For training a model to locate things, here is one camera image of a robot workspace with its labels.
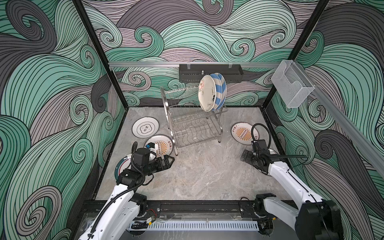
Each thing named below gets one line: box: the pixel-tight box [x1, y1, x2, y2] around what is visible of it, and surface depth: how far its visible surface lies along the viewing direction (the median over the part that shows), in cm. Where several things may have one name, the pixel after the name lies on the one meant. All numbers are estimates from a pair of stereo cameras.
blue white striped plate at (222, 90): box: [218, 72, 227, 110], surface depth 73 cm
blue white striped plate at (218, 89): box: [209, 73, 223, 111], surface depth 74 cm
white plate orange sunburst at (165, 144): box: [144, 134, 174, 158], surface depth 100 cm
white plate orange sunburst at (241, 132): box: [230, 122, 260, 146], surface depth 106 cm
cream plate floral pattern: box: [198, 75, 217, 112], surface depth 85 cm
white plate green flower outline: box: [131, 116, 160, 139], surface depth 109 cm
